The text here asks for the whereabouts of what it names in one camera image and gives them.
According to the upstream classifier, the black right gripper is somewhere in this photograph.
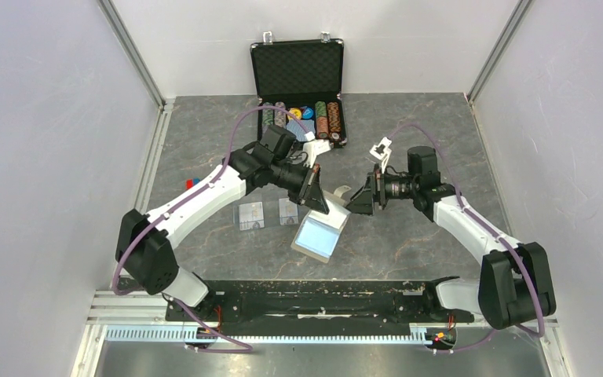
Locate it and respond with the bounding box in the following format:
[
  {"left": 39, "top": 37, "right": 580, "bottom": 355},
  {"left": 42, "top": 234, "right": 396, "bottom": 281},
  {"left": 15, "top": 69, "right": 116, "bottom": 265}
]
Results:
[{"left": 343, "top": 164, "right": 418, "bottom": 216}]

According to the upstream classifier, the green orange chip stack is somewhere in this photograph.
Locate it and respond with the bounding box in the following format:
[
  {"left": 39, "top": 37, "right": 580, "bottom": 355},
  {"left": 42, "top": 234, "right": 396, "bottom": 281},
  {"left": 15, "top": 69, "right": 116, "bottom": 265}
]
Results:
[{"left": 315, "top": 101, "right": 329, "bottom": 139}]

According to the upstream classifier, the white slotted cable duct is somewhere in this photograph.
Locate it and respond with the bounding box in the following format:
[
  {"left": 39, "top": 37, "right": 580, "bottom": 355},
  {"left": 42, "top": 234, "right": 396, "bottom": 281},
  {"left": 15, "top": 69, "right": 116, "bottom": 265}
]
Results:
[{"left": 105, "top": 324, "right": 432, "bottom": 346}]

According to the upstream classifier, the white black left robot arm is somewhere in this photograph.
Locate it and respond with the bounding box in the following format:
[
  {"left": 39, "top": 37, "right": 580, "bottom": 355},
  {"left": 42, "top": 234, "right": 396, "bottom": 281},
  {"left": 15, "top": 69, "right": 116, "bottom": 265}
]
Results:
[{"left": 112, "top": 126, "right": 331, "bottom": 320}]

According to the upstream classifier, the grey purple chip stack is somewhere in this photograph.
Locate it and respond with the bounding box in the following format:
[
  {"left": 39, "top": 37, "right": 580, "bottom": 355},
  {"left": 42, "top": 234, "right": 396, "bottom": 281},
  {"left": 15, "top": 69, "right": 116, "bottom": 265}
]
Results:
[{"left": 273, "top": 101, "right": 287, "bottom": 128}]

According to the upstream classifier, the black poker chip case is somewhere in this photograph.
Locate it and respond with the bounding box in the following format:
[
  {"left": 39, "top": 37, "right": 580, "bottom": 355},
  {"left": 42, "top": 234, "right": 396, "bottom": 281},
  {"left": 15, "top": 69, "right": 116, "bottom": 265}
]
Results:
[{"left": 250, "top": 31, "right": 348, "bottom": 148}]

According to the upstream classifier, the purple green chip stack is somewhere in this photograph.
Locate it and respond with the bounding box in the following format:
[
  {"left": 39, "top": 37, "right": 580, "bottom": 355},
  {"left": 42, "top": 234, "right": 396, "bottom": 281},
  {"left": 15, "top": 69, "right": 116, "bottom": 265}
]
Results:
[{"left": 261, "top": 102, "right": 275, "bottom": 133}]

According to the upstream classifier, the yellow dealer button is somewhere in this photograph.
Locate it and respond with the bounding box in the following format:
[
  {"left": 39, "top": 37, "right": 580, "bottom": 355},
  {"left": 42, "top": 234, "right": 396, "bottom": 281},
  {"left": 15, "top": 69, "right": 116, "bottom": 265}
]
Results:
[{"left": 288, "top": 108, "right": 302, "bottom": 119}]

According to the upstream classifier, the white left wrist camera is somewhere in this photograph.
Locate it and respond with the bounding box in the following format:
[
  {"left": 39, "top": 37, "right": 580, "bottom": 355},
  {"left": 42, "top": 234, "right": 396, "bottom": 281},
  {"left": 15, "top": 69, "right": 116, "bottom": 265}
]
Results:
[{"left": 302, "top": 139, "right": 332, "bottom": 167}]

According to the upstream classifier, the blue playing card deck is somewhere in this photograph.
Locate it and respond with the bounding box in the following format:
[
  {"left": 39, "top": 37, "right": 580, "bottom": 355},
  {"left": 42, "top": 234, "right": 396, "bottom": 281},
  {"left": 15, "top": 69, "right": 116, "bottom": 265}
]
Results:
[{"left": 287, "top": 119, "right": 316, "bottom": 141}]

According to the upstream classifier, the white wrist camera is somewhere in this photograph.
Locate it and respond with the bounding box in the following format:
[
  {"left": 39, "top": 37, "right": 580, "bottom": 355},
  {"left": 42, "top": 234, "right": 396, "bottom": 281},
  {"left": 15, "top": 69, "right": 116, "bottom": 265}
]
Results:
[
  {"left": 302, "top": 139, "right": 332, "bottom": 167},
  {"left": 369, "top": 137, "right": 392, "bottom": 170}
]

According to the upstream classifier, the clear plastic card sleeve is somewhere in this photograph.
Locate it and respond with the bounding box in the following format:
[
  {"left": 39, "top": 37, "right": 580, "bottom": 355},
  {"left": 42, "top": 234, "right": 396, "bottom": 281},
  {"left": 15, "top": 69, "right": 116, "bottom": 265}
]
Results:
[{"left": 232, "top": 189, "right": 302, "bottom": 232}]

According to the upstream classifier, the blue dealer button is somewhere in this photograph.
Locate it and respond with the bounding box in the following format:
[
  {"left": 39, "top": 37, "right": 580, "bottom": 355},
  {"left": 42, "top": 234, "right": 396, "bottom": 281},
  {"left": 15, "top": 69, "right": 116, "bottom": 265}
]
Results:
[{"left": 300, "top": 106, "right": 316, "bottom": 120}]

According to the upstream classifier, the orange brown chip stack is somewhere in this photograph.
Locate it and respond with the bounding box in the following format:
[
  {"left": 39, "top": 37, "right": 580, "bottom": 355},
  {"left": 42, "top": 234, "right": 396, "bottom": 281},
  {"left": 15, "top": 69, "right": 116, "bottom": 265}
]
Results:
[{"left": 327, "top": 102, "right": 342, "bottom": 141}]

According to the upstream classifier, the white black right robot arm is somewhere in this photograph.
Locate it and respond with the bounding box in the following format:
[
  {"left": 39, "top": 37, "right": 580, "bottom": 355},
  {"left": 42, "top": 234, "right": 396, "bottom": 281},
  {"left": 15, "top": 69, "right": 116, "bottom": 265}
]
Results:
[{"left": 347, "top": 146, "right": 557, "bottom": 330}]

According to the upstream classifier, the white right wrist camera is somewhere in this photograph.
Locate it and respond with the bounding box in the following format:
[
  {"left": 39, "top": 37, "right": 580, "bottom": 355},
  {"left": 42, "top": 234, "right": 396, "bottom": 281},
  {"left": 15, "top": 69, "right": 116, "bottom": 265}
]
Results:
[{"left": 369, "top": 137, "right": 392, "bottom": 170}]

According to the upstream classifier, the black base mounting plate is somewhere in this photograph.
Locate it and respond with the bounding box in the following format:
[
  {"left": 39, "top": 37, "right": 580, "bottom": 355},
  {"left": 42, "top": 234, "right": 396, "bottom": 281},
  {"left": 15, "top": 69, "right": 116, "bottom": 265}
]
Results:
[{"left": 194, "top": 280, "right": 474, "bottom": 336}]

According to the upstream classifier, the aluminium frame rail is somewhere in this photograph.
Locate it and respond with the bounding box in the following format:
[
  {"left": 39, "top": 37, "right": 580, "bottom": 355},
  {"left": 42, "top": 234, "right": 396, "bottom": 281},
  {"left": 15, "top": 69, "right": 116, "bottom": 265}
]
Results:
[{"left": 86, "top": 290, "right": 560, "bottom": 328}]

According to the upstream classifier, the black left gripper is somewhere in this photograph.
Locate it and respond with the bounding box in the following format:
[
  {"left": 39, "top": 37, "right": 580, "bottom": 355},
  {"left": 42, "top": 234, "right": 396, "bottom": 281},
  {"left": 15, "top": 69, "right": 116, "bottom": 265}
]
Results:
[{"left": 270, "top": 159, "right": 329, "bottom": 215}]

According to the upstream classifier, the colourful toy block stack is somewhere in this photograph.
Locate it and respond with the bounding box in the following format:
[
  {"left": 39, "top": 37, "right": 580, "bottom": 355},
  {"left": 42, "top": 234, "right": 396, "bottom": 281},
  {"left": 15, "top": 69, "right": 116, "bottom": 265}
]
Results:
[{"left": 185, "top": 178, "right": 200, "bottom": 189}]

